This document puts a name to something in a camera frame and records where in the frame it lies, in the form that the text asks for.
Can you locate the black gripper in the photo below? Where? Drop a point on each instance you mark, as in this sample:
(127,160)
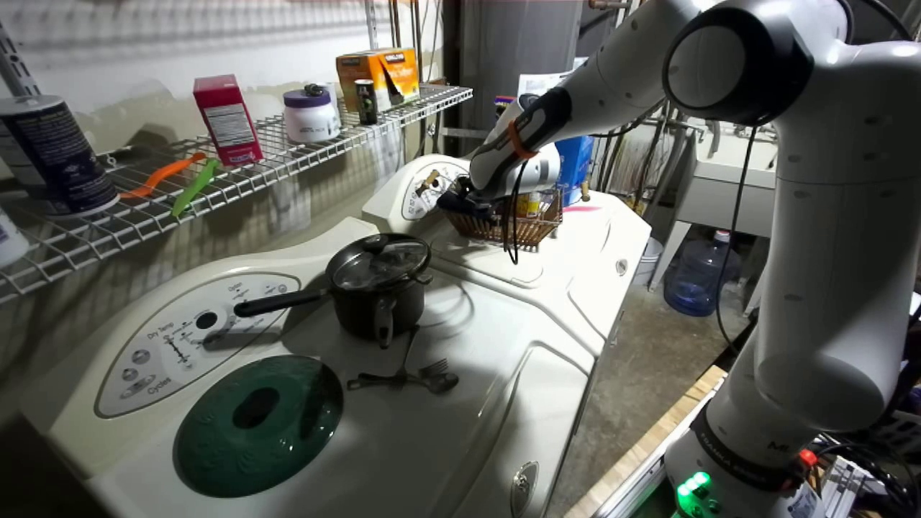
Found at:
(491,196)

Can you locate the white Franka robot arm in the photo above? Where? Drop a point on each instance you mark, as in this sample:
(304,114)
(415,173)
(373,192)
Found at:
(845,241)

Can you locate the brown wicker basket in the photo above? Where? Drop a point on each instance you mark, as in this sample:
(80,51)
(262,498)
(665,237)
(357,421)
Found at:
(534,232)

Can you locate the dark metal spoon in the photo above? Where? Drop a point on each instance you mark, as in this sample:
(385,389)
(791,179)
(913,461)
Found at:
(439,378)

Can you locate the dark blue pouch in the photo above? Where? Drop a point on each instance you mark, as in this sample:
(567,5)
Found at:
(454,204)

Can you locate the blue cardboard box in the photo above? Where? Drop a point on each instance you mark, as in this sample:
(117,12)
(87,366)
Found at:
(578,169)

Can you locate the pink plastic tool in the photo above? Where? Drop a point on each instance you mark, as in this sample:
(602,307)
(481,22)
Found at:
(585,209)

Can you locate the paper label sheet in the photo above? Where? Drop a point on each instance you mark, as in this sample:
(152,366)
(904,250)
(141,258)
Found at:
(536,84)

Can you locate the glass saucepan lid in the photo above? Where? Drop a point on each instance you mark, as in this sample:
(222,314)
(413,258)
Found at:
(377,260)

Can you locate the small black bottle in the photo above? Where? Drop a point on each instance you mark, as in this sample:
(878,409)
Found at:
(366,103)

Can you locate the grey water heater tank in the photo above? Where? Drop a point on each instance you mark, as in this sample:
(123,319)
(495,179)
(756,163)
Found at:
(520,45)

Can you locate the orange cardboard box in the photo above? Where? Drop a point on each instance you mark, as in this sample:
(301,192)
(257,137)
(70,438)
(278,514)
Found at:
(369,75)

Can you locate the white jar purple lid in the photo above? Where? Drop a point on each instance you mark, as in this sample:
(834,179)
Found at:
(311,116)

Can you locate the blue water jug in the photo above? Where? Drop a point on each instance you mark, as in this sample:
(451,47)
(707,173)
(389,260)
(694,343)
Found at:
(701,277)

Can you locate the white utility sink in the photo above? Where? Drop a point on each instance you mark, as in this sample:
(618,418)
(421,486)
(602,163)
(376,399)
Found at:
(730,196)

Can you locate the white washing machine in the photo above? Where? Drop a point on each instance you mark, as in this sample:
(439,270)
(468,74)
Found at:
(405,450)

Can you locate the pink cardboard box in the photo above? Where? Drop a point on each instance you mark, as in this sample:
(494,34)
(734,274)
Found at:
(228,119)

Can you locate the green plastic tool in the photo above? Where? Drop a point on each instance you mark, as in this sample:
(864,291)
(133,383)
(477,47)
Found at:
(198,188)

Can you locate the dark green round lid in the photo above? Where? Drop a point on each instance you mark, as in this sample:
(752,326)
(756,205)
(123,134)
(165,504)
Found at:
(257,428)

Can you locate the orange plastic tool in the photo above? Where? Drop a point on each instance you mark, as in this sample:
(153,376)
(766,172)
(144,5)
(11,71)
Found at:
(160,176)

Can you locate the green plastic clamp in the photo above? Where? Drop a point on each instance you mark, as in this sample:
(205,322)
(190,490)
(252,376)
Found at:
(694,493)

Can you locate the dark cylindrical can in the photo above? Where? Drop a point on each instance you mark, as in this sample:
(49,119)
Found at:
(59,153)

